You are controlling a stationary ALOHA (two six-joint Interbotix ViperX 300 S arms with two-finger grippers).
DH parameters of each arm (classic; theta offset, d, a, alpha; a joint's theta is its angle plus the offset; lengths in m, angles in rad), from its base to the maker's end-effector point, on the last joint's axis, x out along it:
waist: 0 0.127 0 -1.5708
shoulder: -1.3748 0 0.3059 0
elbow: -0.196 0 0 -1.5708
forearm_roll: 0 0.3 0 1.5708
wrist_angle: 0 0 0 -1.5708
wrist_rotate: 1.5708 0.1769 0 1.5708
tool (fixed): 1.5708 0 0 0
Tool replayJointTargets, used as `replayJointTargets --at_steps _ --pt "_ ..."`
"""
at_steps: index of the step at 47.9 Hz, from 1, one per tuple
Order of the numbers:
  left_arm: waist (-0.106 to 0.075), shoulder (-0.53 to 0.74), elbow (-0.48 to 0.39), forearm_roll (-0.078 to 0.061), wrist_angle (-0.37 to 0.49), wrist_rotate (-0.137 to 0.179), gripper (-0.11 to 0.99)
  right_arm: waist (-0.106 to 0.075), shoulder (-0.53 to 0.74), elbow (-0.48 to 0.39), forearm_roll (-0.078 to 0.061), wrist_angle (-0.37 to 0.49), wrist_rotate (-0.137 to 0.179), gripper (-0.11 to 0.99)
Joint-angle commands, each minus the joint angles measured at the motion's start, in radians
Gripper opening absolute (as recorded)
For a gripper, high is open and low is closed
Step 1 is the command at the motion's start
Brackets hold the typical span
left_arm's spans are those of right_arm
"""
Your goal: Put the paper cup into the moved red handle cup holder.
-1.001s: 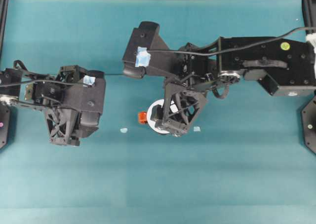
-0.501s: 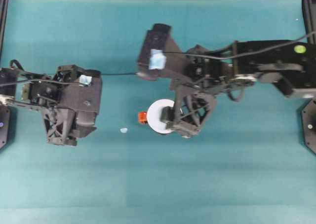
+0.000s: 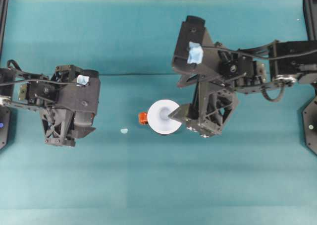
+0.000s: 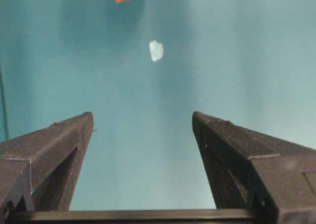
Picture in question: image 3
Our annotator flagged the white paper cup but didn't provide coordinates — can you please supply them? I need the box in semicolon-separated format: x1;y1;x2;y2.
147;99;183;135

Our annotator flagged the blue-green table cloth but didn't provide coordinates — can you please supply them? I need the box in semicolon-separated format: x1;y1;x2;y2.
0;0;317;225

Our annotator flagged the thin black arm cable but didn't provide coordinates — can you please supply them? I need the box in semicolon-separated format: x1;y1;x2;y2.
202;39;317;62
0;59;83;87

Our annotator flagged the black frame rail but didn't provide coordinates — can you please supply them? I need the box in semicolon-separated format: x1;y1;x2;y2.
0;0;9;62
302;0;317;41

